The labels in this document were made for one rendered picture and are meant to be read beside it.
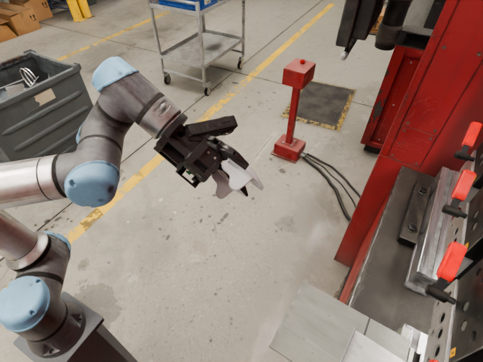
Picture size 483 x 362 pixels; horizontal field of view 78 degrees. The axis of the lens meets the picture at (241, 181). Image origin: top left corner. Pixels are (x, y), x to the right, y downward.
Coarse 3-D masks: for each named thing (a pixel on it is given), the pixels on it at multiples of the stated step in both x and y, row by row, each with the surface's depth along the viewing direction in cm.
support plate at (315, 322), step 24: (312, 288) 75; (288, 312) 71; (312, 312) 71; (336, 312) 71; (360, 312) 71; (288, 336) 67; (312, 336) 67; (336, 336) 67; (384, 336) 67; (288, 360) 64; (312, 360) 64; (336, 360) 64
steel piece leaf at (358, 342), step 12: (360, 336) 67; (348, 348) 65; (360, 348) 65; (372, 348) 65; (384, 348) 65; (348, 360) 63; (360, 360) 63; (372, 360) 63; (384, 360) 63; (396, 360) 63
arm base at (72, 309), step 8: (72, 304) 90; (72, 312) 86; (80, 312) 90; (64, 320) 82; (72, 320) 85; (80, 320) 89; (64, 328) 82; (72, 328) 85; (80, 328) 87; (48, 336) 79; (56, 336) 81; (64, 336) 83; (72, 336) 85; (80, 336) 88; (32, 344) 80; (40, 344) 80; (48, 344) 80; (56, 344) 82; (64, 344) 83; (72, 344) 85; (32, 352) 83; (40, 352) 81; (48, 352) 83; (56, 352) 83; (64, 352) 84
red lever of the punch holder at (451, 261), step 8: (448, 248) 48; (456, 248) 47; (464, 248) 47; (448, 256) 47; (456, 256) 47; (440, 264) 48; (448, 264) 47; (456, 264) 47; (440, 272) 48; (448, 272) 47; (456, 272) 47; (440, 280) 47; (448, 280) 47; (432, 288) 47; (440, 288) 47; (432, 296) 47; (440, 296) 47; (448, 296) 47
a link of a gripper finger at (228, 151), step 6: (216, 144) 57; (222, 144) 56; (222, 150) 55; (228, 150) 55; (234, 150) 56; (228, 156) 56; (234, 156) 55; (240, 156) 56; (240, 162) 56; (246, 162) 57; (246, 168) 56
